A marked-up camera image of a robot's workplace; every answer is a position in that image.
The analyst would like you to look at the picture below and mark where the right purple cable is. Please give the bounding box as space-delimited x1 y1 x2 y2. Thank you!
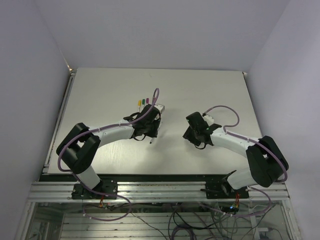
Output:
199 105 288 218

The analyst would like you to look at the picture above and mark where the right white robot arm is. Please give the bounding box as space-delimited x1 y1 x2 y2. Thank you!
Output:
183 112 289 198

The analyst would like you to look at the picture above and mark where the green pen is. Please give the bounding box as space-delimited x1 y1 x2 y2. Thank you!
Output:
141 99 146 110

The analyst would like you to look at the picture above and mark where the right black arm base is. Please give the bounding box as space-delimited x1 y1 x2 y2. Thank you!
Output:
200 170 249 200

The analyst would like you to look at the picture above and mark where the yellow pen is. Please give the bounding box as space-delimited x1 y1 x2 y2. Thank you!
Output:
137 100 142 112

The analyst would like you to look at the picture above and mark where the aluminium frame rail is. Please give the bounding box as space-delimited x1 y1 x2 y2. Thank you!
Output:
27 181 290 203

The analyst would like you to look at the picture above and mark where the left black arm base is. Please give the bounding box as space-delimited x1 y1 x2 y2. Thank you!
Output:
71 181 118 200

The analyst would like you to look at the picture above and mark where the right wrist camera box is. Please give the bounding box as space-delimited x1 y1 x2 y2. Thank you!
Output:
202 114 215 126

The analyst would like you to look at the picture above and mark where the purple cable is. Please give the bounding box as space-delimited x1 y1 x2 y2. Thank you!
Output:
56 87 161 222
199 105 288 218

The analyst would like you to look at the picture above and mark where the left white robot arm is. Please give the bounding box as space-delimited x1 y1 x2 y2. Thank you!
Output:
56 104 165 199

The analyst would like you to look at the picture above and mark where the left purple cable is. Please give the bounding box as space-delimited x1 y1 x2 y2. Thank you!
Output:
56 87 161 222

